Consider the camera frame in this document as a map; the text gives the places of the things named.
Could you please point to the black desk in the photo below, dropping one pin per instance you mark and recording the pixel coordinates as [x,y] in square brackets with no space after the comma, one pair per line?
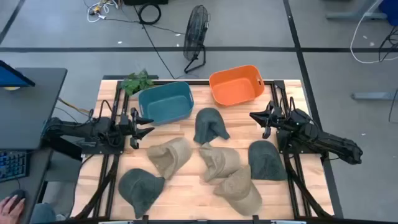
[28,109]

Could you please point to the computer monitor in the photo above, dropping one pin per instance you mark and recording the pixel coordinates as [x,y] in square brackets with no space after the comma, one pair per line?
[12,76]

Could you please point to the black computer mouse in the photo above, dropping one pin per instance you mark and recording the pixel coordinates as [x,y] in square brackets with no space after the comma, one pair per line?
[17,194]

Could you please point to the tan cap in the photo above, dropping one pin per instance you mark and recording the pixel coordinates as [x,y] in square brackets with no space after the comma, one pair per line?
[239,191]
[219,161]
[169,155]

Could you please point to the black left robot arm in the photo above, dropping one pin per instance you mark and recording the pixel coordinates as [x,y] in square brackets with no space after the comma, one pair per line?
[77,127]

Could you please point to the grey table foot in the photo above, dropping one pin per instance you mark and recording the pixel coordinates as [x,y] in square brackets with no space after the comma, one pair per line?
[373,96]

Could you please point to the black keyboard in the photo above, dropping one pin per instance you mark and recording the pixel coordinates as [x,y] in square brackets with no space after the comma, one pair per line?
[12,165]

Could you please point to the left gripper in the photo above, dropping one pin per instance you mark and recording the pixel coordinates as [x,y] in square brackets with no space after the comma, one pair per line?
[134,130]

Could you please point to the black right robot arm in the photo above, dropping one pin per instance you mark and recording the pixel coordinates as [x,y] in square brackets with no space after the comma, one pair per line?
[335,146]

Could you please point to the black floor fan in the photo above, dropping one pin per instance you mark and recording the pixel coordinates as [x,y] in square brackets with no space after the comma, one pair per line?
[195,34]

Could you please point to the black aluminium rig frame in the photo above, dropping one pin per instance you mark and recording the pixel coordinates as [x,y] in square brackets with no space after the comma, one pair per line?
[109,174]

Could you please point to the teal plastic bin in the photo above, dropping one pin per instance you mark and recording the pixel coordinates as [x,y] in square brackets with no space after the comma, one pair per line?
[166,104]

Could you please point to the person's hand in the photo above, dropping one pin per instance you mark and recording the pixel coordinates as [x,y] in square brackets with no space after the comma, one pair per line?
[9,211]

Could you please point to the dark green cap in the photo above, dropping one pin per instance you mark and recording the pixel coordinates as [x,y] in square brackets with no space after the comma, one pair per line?
[140,189]
[265,160]
[210,126]

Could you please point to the orange plastic bin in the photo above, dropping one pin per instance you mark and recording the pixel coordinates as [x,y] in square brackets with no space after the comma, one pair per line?
[234,85]

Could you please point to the grey table leg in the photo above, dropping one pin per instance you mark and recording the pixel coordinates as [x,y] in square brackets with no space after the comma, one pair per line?
[351,15]

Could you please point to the green leafy plant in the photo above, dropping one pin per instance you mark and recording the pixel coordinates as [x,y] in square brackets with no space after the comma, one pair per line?
[135,82]

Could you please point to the person's leg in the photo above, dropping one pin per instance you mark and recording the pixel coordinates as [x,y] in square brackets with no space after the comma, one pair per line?
[43,214]

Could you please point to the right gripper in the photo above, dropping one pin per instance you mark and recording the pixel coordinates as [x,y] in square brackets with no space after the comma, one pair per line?
[276,120]

